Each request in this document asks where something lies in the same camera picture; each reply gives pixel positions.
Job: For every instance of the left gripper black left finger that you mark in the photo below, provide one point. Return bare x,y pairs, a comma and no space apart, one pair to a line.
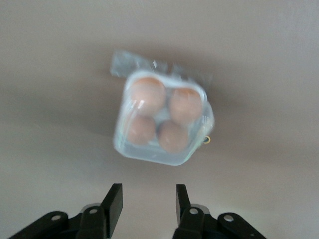
114,204

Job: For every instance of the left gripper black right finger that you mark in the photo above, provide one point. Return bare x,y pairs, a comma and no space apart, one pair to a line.
183,204

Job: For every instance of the clear plastic egg box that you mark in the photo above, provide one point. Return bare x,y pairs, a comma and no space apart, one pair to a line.
149,154

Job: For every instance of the brown egg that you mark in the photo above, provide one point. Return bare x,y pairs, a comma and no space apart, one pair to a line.
140,129
173,136
148,93
185,104

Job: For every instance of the clear tape strip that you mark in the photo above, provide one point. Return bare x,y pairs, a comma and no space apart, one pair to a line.
124,64

